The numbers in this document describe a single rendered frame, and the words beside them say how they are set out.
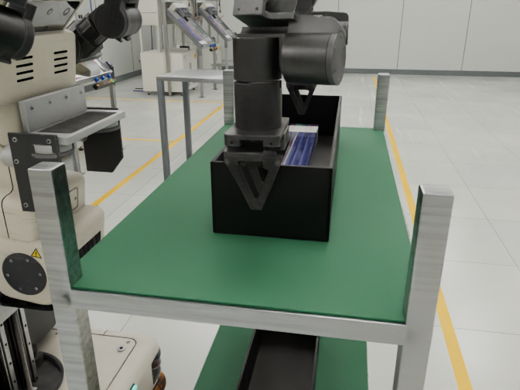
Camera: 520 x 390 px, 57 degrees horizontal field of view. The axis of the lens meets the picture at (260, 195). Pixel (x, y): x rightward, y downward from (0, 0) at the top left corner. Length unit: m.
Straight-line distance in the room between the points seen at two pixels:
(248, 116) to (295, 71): 0.08
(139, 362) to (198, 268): 0.96
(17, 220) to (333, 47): 0.79
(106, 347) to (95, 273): 0.99
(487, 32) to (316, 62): 9.81
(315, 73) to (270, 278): 0.25
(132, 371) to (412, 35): 9.14
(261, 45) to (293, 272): 0.28
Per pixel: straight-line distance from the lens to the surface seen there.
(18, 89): 1.04
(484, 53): 10.34
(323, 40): 0.53
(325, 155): 1.07
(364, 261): 0.66
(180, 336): 2.09
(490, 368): 2.10
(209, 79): 3.41
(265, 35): 0.56
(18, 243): 1.14
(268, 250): 0.67
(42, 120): 1.06
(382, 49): 10.05
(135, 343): 1.63
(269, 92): 0.56
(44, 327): 1.68
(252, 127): 0.57
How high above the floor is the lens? 1.27
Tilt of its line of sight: 22 degrees down
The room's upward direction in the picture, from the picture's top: straight up
